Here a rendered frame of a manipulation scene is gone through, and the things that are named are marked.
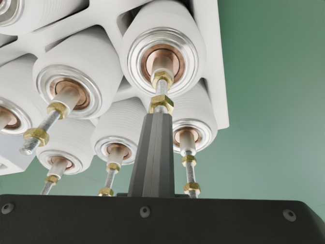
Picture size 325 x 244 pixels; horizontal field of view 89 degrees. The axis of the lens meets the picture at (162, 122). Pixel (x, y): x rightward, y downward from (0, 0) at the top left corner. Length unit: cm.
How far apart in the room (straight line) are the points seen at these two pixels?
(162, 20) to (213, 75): 14
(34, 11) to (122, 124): 16
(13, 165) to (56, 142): 29
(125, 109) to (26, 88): 14
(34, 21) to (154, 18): 11
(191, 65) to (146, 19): 6
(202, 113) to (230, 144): 47
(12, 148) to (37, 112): 33
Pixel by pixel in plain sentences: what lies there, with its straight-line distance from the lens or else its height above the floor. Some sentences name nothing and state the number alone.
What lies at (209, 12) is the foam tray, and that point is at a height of 18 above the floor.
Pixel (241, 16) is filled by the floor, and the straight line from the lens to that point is 46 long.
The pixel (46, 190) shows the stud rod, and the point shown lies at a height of 31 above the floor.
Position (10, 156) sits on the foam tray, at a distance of 61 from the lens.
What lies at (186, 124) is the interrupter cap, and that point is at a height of 25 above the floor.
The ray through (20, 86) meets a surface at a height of 23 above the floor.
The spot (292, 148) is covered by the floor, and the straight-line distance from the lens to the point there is 83.
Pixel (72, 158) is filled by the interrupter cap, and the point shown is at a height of 25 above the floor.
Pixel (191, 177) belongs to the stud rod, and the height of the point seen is 32.
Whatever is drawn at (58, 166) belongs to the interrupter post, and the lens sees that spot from 35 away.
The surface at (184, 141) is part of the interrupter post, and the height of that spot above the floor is 27.
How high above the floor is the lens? 42
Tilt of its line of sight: 48 degrees down
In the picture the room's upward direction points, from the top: 178 degrees counter-clockwise
